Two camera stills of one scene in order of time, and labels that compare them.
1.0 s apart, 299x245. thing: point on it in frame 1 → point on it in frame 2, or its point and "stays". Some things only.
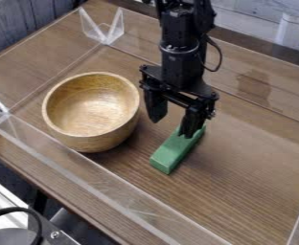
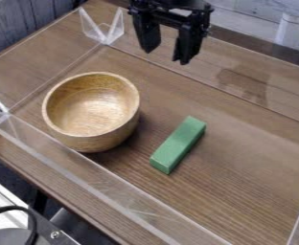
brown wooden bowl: [90, 108] stays
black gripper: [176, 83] → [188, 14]
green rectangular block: [169, 153] stays
